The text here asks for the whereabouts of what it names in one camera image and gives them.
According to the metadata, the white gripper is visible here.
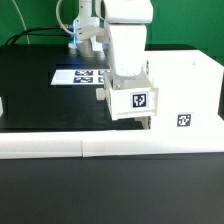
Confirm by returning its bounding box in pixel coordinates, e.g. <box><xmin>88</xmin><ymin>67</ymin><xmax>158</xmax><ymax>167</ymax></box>
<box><xmin>79</xmin><ymin>0</ymin><xmax>154</xmax><ymax>88</ymax></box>

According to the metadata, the white drawer box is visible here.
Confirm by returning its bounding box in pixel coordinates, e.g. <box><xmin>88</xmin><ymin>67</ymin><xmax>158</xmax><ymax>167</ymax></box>
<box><xmin>135</xmin><ymin>116</ymin><xmax>151</xmax><ymax>130</ymax></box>
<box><xmin>96</xmin><ymin>70</ymin><xmax>158</xmax><ymax>120</ymax></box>

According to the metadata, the white drawer cabinet frame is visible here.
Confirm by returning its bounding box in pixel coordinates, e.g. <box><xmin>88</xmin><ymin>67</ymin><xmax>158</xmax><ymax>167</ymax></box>
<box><xmin>145</xmin><ymin>50</ymin><xmax>224</xmax><ymax>131</ymax></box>

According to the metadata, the white front drawer box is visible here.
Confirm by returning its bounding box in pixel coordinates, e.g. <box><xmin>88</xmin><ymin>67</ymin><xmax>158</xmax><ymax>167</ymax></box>
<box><xmin>135</xmin><ymin>116</ymin><xmax>151</xmax><ymax>130</ymax></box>

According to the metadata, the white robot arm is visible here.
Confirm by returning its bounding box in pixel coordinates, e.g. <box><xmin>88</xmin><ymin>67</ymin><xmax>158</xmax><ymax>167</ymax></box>
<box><xmin>71</xmin><ymin>0</ymin><xmax>154</xmax><ymax>80</ymax></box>

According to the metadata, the white marker sheet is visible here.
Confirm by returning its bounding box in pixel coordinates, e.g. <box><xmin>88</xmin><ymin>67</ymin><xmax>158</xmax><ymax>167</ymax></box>
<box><xmin>51</xmin><ymin>69</ymin><xmax>109</xmax><ymax>85</ymax></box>

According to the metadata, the thin white cable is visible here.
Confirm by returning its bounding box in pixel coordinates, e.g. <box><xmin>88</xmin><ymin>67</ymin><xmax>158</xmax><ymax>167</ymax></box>
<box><xmin>11</xmin><ymin>0</ymin><xmax>31</xmax><ymax>45</ymax></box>

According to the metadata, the black cable bundle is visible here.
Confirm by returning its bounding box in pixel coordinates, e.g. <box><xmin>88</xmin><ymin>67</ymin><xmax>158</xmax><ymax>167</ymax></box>
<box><xmin>4</xmin><ymin>23</ymin><xmax>75</xmax><ymax>46</ymax></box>

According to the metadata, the white L-shaped fence wall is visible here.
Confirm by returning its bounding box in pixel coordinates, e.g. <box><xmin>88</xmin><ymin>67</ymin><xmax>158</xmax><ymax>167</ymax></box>
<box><xmin>0</xmin><ymin>113</ymin><xmax>224</xmax><ymax>160</ymax></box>

